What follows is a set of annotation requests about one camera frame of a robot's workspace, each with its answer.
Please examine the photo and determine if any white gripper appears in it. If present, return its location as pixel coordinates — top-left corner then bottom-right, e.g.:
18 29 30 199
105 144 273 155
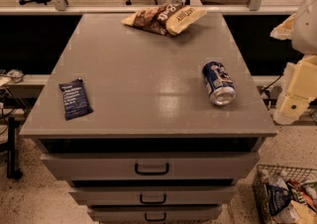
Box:
270 14 317 125

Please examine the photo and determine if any dark blue rxbar wrapper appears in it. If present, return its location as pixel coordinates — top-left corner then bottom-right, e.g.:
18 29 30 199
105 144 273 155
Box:
59 78 93 121

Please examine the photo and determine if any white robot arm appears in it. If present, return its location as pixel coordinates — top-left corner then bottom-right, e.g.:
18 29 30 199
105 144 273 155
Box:
270 0 317 125

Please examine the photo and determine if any blue soda can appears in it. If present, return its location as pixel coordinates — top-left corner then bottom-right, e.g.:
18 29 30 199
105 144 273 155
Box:
202 61 236 106

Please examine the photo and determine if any brown and cream chip bag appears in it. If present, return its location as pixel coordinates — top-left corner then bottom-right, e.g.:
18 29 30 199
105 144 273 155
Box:
121 4 207 37

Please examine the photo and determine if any red snack bag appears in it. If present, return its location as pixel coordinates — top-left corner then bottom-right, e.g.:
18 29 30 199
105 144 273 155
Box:
286 179 316 210

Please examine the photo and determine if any dark blue snack bag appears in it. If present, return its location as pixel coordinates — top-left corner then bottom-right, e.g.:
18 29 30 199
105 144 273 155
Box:
266 184 292 216

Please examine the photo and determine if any grey drawer cabinet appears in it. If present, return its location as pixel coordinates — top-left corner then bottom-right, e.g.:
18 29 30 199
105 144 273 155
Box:
21 13 275 224

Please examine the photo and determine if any black stand leg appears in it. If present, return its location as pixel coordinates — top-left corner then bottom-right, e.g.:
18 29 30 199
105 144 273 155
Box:
7 117 23 180

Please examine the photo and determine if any wire basket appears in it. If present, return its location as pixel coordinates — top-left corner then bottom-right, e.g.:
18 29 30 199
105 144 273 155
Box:
253 165 317 224

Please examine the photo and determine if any black middle drawer handle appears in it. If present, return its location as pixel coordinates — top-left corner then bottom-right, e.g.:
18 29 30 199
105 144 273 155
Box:
139 194 166 204

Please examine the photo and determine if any black drawer handle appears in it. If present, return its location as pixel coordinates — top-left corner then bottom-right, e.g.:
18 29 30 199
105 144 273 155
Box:
135 164 169 175
139 194 166 204
144 212 166 222

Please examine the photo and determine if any black top drawer handle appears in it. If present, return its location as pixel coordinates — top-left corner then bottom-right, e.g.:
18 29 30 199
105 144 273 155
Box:
135 164 169 175

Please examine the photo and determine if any black bottom drawer handle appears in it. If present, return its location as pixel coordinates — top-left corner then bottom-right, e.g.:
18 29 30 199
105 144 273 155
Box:
144 212 166 222

